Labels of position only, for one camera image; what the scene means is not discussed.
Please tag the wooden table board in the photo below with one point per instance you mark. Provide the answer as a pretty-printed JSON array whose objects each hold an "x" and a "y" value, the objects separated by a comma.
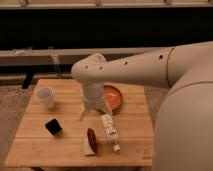
[{"x": 35, "y": 146}]

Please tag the orange plate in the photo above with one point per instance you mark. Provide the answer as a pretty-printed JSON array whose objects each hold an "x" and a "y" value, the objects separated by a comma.
[{"x": 113, "y": 96}]

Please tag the white paper cup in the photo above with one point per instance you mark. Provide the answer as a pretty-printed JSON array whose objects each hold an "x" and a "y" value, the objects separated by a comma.
[{"x": 44, "y": 96}]

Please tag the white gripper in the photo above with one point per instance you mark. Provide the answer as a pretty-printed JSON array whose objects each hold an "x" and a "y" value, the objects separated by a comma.
[{"x": 94, "y": 99}]

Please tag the white plastic bottle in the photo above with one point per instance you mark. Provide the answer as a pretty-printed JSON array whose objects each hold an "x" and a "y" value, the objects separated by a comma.
[{"x": 111, "y": 131}]

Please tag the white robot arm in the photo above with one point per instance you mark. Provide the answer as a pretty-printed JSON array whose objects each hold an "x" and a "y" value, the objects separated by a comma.
[{"x": 183, "y": 131}]

